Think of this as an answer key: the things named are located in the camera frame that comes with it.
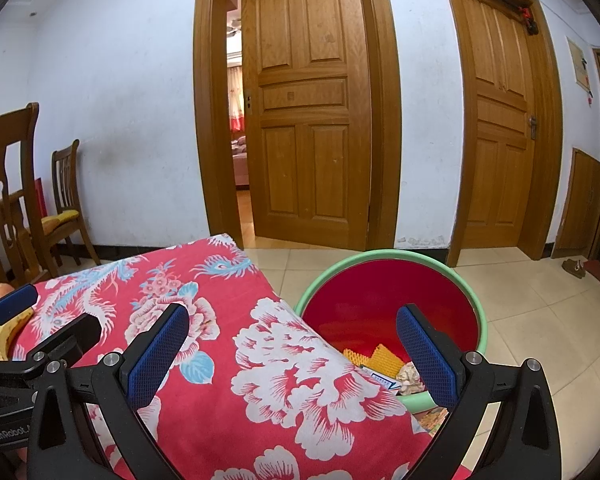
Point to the large wooden chair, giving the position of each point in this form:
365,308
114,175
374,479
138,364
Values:
27,160

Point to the cream paper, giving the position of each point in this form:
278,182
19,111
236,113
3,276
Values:
410,380

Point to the pink sofa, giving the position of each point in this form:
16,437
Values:
240,165

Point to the yellow beaded wrapper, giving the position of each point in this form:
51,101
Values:
387,360

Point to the yellow seat cushion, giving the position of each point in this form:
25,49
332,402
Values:
60,220

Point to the closed door's wooden frame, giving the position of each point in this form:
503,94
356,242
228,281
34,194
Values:
550,185

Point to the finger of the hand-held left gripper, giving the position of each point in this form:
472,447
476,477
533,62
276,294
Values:
75,335
12,302

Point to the red apple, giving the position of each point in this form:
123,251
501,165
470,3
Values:
0,291

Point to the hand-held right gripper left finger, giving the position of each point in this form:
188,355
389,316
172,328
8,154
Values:
157,355

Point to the wall notice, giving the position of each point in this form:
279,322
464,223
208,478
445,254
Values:
577,65

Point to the closed wooden door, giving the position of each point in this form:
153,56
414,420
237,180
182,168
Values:
500,160

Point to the open wooden door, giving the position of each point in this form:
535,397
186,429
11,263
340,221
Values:
305,135

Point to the patterned curtain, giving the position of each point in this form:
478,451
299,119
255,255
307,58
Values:
235,100

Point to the open door's wooden frame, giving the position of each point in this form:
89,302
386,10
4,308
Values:
212,135

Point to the red and black door hook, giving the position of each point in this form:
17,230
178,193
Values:
528,20

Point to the yellow banana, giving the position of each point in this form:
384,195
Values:
10,335

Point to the red bucket with green rim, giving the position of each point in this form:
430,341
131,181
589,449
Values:
380,300

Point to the low wooden cabinet door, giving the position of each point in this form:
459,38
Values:
582,205

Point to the wooden chair with cushion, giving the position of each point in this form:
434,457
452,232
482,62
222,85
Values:
65,170

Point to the red floral tablecloth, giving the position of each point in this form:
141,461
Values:
280,360

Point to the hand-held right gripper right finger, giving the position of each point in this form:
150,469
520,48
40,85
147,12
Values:
427,360

